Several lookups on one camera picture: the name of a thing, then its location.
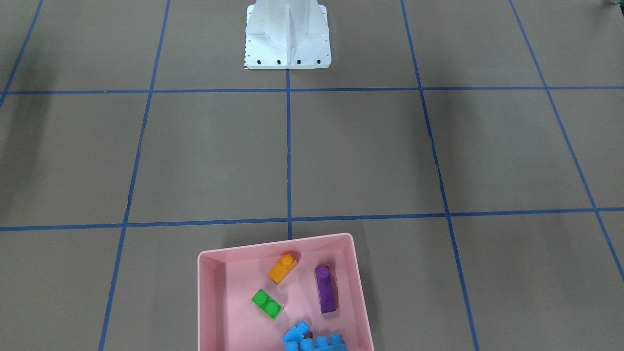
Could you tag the green block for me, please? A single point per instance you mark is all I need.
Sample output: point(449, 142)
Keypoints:
point(264, 301)

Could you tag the purple block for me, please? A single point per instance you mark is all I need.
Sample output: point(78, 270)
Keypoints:
point(325, 288)

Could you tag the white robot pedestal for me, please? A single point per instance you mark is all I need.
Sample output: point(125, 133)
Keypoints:
point(287, 34)

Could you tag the orange block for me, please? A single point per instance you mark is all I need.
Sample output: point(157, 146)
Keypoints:
point(283, 266)

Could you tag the small blue block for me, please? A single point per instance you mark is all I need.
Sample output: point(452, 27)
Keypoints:
point(298, 332)

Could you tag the long blue block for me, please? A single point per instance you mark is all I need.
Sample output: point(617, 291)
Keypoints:
point(333, 342)

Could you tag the pink plastic box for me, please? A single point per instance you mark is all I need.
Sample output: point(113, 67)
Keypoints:
point(227, 320)

